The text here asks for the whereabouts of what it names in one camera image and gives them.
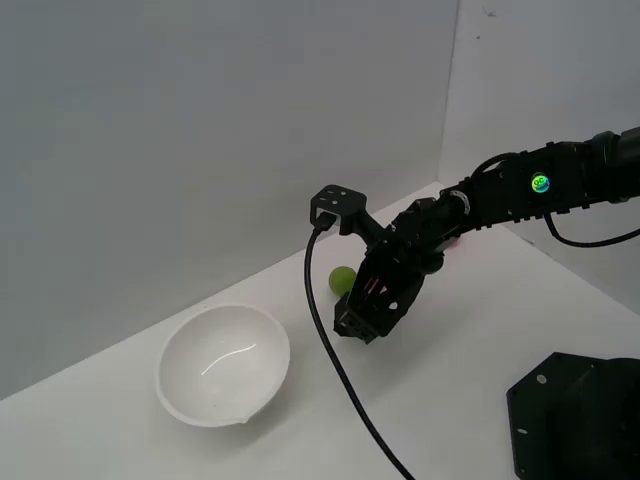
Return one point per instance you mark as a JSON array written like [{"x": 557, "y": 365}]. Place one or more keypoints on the green holographic round sticker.
[{"x": 540, "y": 183}]

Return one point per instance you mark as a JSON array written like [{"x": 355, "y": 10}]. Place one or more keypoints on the green ball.
[{"x": 341, "y": 280}]

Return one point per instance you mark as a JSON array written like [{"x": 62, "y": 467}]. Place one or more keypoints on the white bowl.
[{"x": 225, "y": 360}]

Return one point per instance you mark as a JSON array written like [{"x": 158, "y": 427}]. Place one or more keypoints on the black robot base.
[{"x": 575, "y": 415}]

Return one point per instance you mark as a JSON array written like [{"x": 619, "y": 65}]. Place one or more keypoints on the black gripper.
[{"x": 410, "y": 240}]

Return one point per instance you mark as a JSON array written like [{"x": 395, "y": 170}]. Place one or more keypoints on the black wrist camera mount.
[{"x": 340, "y": 202}]

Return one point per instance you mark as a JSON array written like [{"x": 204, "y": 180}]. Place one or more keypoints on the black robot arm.
[{"x": 520, "y": 195}]

